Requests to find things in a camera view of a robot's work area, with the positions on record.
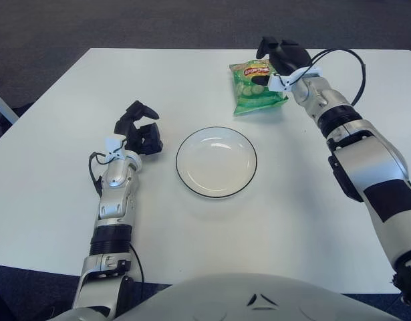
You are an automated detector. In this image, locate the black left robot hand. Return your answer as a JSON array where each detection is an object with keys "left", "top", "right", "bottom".
[{"left": 114, "top": 100, "right": 164, "bottom": 156}]

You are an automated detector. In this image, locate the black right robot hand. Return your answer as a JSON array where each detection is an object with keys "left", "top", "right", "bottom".
[{"left": 251, "top": 35, "right": 313, "bottom": 87}]

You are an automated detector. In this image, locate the green potato chip bag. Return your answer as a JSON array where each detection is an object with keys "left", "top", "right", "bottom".
[{"left": 229, "top": 59, "right": 289, "bottom": 118}]

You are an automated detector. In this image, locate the white plate with black rim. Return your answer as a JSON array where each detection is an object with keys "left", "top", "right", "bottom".
[{"left": 176, "top": 126, "right": 259, "bottom": 199}]

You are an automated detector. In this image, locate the white table leg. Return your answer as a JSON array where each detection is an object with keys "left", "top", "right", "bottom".
[{"left": 0, "top": 88, "right": 19, "bottom": 125}]

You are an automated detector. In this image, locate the grey robot torso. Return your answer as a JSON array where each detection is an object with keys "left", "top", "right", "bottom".
[{"left": 54, "top": 272, "right": 406, "bottom": 321}]

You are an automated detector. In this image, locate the white right wrist cable clip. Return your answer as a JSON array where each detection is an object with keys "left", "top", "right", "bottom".
[{"left": 267, "top": 66, "right": 323, "bottom": 93}]

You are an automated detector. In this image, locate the white wrist cable clip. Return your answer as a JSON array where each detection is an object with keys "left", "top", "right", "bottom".
[
  {"left": 267, "top": 66, "right": 323, "bottom": 93},
  {"left": 104, "top": 136, "right": 128, "bottom": 161}
]

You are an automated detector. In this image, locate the white left wrist cable clip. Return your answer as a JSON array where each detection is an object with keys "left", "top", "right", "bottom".
[{"left": 104, "top": 136, "right": 128, "bottom": 161}]

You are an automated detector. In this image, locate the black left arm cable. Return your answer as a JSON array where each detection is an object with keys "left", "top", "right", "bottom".
[{"left": 88, "top": 152, "right": 146, "bottom": 292}]

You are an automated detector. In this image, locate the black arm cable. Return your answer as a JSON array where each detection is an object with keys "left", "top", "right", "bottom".
[
  {"left": 308, "top": 48, "right": 366, "bottom": 106},
  {"left": 88, "top": 152, "right": 146, "bottom": 292}
]

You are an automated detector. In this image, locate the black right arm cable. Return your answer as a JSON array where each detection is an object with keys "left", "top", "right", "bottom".
[{"left": 308, "top": 48, "right": 366, "bottom": 106}]

